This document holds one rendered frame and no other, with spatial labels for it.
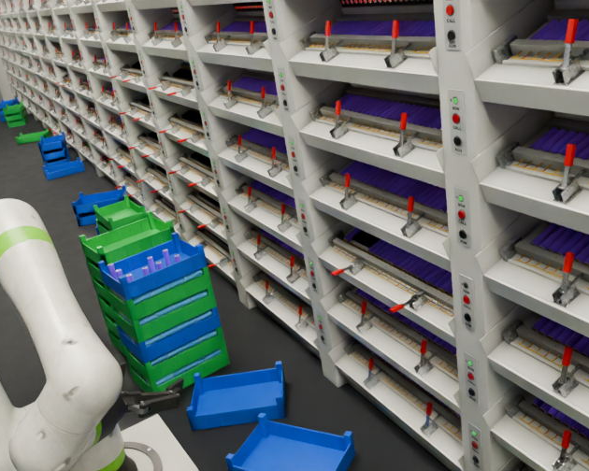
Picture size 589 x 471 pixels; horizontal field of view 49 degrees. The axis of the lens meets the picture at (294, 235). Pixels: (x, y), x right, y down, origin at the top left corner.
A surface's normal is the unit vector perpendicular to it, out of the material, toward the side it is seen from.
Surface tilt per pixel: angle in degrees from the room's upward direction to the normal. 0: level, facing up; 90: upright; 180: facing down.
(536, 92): 110
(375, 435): 0
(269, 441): 0
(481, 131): 90
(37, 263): 27
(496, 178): 20
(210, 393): 0
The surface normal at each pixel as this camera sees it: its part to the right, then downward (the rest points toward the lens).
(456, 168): -0.87, 0.31
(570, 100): -0.76, 0.61
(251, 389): -0.15, -0.91
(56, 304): 0.18, -0.81
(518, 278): -0.44, -0.74
